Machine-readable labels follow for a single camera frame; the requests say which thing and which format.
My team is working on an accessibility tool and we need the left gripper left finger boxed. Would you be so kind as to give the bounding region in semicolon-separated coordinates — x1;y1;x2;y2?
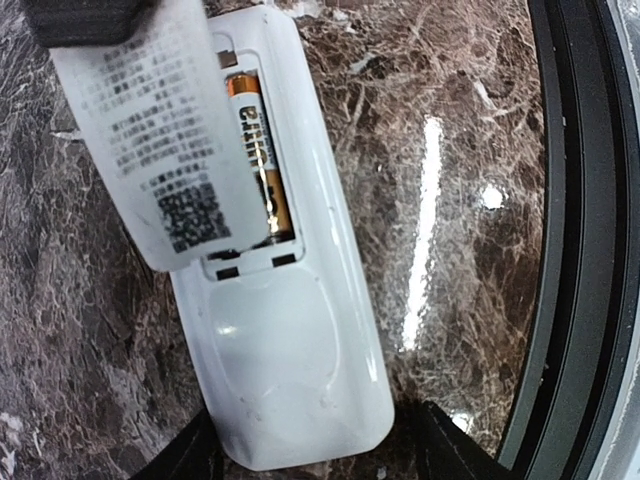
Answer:
131;408;223;480

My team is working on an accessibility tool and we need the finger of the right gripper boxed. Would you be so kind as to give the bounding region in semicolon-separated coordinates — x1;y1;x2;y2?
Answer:
24;0;158;49

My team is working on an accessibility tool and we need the white remote control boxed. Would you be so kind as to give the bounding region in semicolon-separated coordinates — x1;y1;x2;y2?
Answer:
171;5;394;471

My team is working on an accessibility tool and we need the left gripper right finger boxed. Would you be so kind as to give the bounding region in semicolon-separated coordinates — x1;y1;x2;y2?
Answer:
414;401;519;480

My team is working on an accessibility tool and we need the white battery cover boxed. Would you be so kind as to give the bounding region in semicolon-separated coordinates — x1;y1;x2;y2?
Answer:
49;0;236;272

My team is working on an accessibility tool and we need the black front rail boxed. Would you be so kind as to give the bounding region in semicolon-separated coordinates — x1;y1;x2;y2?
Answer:
498;1;639;479

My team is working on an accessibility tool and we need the gold battery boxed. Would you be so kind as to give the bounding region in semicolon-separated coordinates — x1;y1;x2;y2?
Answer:
226;73;295;245

